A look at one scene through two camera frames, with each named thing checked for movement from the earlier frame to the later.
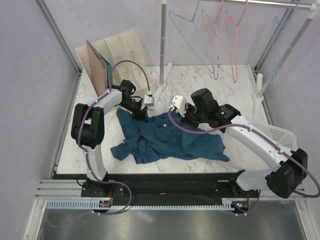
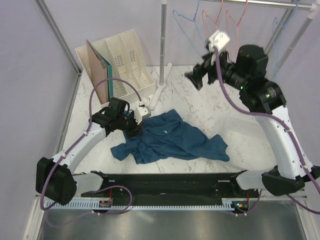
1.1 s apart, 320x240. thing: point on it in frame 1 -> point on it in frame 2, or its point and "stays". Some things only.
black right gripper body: (190, 117) -> (223, 64)
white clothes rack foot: (161, 85) stays
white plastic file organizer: (124, 53) stays
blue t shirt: (156, 138) stays
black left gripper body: (137, 113) -> (131, 126)
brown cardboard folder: (98, 69) stays
